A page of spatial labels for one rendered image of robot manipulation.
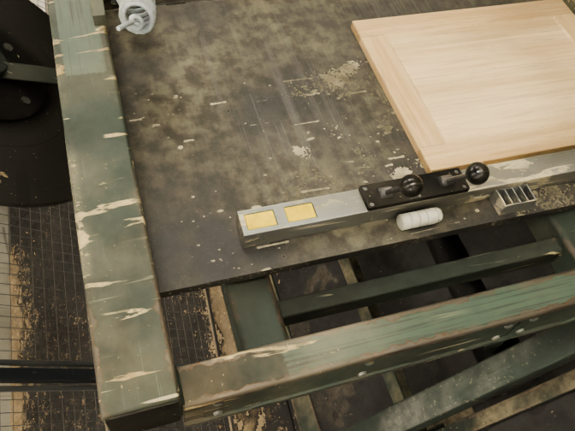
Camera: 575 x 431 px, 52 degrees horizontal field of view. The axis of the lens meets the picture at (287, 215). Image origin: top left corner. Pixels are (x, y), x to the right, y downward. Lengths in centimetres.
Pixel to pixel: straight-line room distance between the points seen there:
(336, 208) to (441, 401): 83
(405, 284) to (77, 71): 69
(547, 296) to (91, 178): 75
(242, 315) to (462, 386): 84
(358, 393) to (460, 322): 188
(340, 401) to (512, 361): 140
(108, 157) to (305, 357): 44
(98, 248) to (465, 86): 83
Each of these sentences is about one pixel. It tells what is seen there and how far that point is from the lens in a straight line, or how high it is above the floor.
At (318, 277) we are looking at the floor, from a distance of 299.
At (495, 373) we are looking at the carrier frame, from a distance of 163.
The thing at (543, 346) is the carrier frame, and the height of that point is 79.
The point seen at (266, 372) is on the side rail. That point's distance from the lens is 86.
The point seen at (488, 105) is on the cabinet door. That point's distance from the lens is 131.
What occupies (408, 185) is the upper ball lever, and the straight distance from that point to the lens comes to 93.
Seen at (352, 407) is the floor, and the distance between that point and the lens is 284.
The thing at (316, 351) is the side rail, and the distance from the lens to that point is 87.
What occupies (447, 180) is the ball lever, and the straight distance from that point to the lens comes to 108.
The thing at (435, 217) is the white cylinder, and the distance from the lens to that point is 107.
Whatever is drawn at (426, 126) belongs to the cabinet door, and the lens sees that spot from 121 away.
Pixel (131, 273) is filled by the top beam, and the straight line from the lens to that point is 86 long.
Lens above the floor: 229
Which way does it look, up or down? 45 degrees down
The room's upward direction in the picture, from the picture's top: 73 degrees counter-clockwise
